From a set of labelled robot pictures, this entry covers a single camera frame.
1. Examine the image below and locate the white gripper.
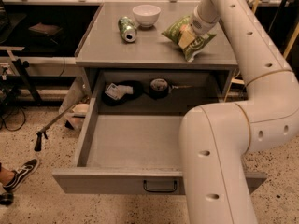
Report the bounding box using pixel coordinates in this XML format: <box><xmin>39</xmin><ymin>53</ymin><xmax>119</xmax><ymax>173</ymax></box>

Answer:
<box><xmin>178</xmin><ymin>9</ymin><xmax>217</xmax><ymax>49</ymax></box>

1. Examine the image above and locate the green jalapeno chip bag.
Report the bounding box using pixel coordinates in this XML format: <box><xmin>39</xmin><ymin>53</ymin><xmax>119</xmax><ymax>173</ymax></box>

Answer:
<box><xmin>162</xmin><ymin>16</ymin><xmax>216</xmax><ymax>63</ymax></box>

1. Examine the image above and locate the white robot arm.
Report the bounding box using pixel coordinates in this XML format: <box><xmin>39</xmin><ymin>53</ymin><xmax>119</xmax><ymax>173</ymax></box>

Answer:
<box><xmin>178</xmin><ymin>0</ymin><xmax>299</xmax><ymax>224</ymax></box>

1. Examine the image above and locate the grey cabinet counter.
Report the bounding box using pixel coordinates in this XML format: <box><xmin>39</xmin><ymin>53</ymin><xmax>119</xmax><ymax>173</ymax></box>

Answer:
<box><xmin>76</xmin><ymin>0</ymin><xmax>237</xmax><ymax>93</ymax></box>

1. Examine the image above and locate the grey open drawer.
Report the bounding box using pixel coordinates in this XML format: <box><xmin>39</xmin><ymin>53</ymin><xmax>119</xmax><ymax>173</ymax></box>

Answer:
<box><xmin>51</xmin><ymin>70</ymin><xmax>268</xmax><ymax>196</ymax></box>

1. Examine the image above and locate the white bowl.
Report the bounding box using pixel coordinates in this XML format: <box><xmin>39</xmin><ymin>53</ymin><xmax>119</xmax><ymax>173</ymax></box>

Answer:
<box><xmin>133</xmin><ymin>5</ymin><xmax>161</xmax><ymax>27</ymax></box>

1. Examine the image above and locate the green soda can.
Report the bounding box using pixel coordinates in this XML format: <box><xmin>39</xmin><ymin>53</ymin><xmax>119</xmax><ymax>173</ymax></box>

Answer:
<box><xmin>118</xmin><ymin>16</ymin><xmax>137</xmax><ymax>43</ymax></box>

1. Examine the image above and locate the black pouch with white tag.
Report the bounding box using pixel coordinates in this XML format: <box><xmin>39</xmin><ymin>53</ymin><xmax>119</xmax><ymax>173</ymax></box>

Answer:
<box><xmin>101</xmin><ymin>80</ymin><xmax>144</xmax><ymax>106</ymax></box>

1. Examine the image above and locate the grabber stick tool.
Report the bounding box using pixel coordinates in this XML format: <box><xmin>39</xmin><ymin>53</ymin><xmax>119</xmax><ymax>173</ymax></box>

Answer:
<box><xmin>34</xmin><ymin>95</ymin><xmax>87</xmax><ymax>152</ymax></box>

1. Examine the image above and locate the black tripod stand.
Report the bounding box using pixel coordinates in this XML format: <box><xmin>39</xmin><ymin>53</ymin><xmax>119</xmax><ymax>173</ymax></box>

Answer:
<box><xmin>0</xmin><ymin>46</ymin><xmax>42</xmax><ymax>105</ymax></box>

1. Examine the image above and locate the black and white sneaker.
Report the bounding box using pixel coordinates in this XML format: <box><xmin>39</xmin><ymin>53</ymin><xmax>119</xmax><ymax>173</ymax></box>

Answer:
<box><xmin>0</xmin><ymin>159</ymin><xmax>40</xmax><ymax>192</ymax></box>

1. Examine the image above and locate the black wheel caster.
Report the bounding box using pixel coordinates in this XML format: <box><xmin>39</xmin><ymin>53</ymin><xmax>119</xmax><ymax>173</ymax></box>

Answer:
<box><xmin>0</xmin><ymin>192</ymin><xmax>14</xmax><ymax>205</ymax></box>

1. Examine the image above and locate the wooden easel frame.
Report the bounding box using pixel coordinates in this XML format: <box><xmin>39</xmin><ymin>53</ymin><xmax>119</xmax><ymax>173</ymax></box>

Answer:
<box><xmin>218</xmin><ymin>0</ymin><xmax>298</xmax><ymax>105</ymax></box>

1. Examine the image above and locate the black drawer handle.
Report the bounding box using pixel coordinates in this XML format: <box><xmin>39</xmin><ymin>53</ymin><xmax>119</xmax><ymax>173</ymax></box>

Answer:
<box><xmin>143</xmin><ymin>180</ymin><xmax>178</xmax><ymax>193</ymax></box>

